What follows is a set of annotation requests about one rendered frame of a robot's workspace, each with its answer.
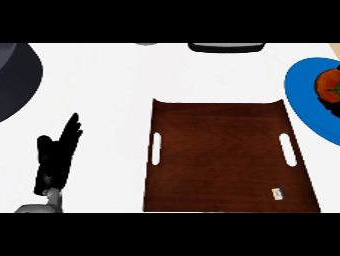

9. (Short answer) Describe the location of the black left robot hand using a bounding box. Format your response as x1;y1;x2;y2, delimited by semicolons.
32;112;84;197

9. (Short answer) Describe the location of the red tomato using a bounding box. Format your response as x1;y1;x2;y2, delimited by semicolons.
314;67;340;104

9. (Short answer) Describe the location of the brown wooden tray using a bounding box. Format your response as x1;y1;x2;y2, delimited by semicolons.
142;97;322;213

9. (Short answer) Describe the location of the black appliance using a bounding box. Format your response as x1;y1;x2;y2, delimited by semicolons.
186;43;267;54

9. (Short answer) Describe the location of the dark grey round pan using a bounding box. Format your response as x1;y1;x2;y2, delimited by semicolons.
0;43;44;131

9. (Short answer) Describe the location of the blue plate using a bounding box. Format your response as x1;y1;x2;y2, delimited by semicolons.
283;57;340;152

